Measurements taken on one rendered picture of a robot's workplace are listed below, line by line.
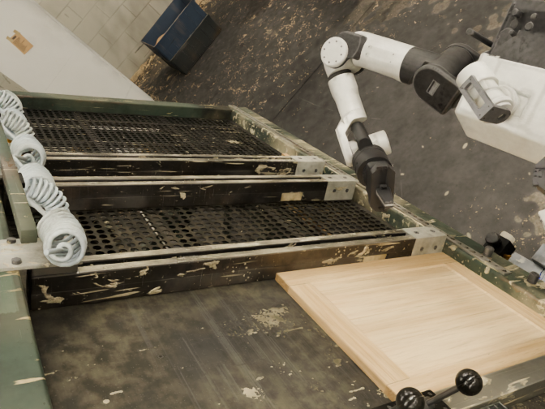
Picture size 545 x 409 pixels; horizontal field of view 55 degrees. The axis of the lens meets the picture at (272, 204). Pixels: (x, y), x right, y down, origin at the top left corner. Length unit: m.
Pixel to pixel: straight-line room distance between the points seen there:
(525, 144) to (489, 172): 1.63
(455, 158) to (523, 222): 0.54
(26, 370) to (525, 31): 1.07
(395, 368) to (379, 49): 0.77
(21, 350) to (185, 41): 4.72
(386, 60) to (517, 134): 0.39
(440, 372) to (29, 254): 0.77
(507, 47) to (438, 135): 1.85
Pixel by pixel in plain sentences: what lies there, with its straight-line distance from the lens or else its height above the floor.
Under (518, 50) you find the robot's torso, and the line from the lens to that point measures 1.21.
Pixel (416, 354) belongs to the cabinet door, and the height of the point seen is 1.25.
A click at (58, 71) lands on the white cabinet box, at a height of 1.02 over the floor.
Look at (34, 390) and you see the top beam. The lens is 0.73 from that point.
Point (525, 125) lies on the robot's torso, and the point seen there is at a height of 1.33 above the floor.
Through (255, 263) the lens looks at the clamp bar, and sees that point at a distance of 1.15.
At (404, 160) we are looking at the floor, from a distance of 3.03.
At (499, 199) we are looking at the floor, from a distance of 2.68.
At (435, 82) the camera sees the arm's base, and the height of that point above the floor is 1.35.
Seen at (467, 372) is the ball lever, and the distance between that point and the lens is 0.83.
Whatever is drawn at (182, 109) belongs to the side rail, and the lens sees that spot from 2.48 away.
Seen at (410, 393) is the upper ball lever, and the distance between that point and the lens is 0.74.
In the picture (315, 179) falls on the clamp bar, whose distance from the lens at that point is 1.71.
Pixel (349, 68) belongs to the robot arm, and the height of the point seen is 1.37.
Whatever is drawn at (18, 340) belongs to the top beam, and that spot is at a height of 1.86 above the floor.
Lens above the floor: 2.21
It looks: 40 degrees down
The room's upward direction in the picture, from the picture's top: 51 degrees counter-clockwise
